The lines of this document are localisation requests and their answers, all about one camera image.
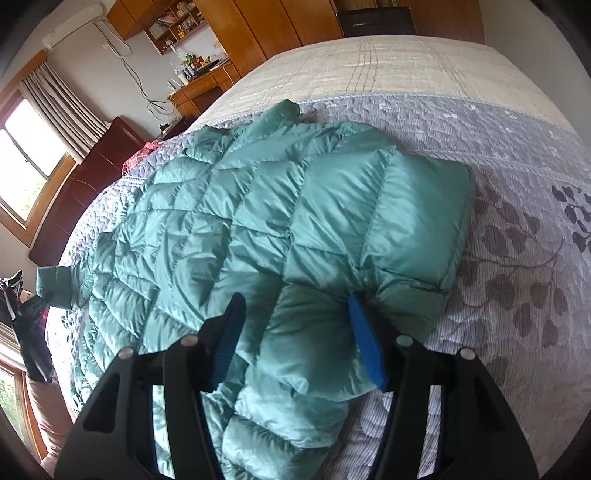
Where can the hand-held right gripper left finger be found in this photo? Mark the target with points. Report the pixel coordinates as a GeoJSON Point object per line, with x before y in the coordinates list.
{"type": "Point", "coordinates": [227, 344]}

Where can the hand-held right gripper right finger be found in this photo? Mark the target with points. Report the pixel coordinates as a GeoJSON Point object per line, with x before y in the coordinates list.
{"type": "Point", "coordinates": [367, 344]}

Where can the teal quilted puffer jacket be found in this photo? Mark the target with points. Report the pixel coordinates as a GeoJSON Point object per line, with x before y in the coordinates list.
{"type": "Point", "coordinates": [258, 221]}

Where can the person's left hand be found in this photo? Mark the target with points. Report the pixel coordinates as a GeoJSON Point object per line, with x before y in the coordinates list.
{"type": "Point", "coordinates": [34, 346]}

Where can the dark wooden headboard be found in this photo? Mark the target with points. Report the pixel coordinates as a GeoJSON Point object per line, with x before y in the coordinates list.
{"type": "Point", "coordinates": [87, 189]}

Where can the person's pink trousers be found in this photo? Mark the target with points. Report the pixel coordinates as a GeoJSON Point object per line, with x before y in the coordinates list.
{"type": "Point", "coordinates": [48, 415]}

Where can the bed with floral bedspread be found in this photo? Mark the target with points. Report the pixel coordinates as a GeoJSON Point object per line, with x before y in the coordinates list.
{"type": "Point", "coordinates": [512, 286]}

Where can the red cloth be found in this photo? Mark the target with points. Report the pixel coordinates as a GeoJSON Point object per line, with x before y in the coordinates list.
{"type": "Point", "coordinates": [141, 154]}

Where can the striped beige curtain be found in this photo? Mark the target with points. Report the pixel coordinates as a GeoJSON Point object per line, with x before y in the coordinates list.
{"type": "Point", "coordinates": [64, 108]}

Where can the wooden desk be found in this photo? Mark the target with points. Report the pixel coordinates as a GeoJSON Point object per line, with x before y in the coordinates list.
{"type": "Point", "coordinates": [203, 87]}

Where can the white air conditioner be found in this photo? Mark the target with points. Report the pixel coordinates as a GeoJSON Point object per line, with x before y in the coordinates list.
{"type": "Point", "coordinates": [69, 25]}

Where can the beige quilted blanket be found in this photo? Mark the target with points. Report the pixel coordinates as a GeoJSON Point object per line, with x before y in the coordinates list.
{"type": "Point", "coordinates": [392, 69]}

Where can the wooden bookshelf with books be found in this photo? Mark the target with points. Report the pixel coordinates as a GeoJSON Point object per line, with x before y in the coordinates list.
{"type": "Point", "coordinates": [178, 23]}

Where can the tall wooden wardrobe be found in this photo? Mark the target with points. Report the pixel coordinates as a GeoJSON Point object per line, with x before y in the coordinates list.
{"type": "Point", "coordinates": [272, 30]}

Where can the black monitor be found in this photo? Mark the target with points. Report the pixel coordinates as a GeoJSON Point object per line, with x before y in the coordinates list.
{"type": "Point", "coordinates": [376, 21]}

